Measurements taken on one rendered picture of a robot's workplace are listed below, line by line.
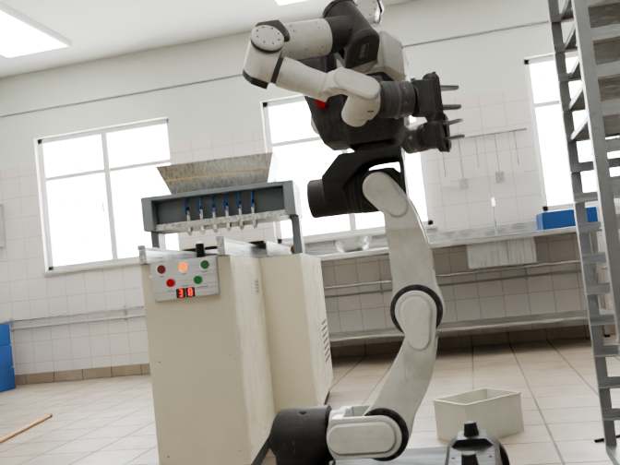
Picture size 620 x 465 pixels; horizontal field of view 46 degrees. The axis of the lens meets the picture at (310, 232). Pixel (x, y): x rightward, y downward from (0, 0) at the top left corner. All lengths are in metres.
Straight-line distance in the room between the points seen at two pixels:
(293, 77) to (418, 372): 0.85
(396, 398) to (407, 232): 0.45
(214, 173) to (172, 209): 0.27
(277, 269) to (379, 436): 1.46
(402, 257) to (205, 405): 1.04
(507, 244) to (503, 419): 2.67
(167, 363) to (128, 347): 4.31
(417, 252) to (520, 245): 3.66
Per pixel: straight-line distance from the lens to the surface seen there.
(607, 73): 1.91
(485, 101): 6.37
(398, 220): 1.97
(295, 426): 2.09
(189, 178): 3.47
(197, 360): 2.68
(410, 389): 2.03
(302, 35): 1.81
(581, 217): 2.27
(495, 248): 5.62
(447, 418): 3.11
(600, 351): 2.29
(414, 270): 1.99
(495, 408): 3.10
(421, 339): 1.96
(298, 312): 3.30
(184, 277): 2.65
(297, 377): 3.33
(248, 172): 3.41
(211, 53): 6.91
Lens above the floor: 0.73
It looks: 3 degrees up
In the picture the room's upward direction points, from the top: 6 degrees counter-clockwise
